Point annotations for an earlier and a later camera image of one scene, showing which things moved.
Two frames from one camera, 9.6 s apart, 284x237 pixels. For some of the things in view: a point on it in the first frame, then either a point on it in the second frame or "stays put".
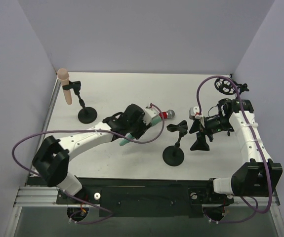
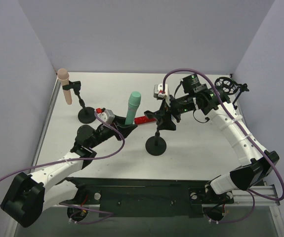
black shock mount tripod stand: x=225 y=86 stays put
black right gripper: x=201 y=131 to x=165 y=114
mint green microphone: x=131 y=137 to x=134 y=101
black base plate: x=146 y=197 stays put
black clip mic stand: x=174 y=155 to x=155 y=145
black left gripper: x=143 y=128 to x=118 y=127
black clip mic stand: x=87 y=115 stays put
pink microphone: x=63 y=76 stays put
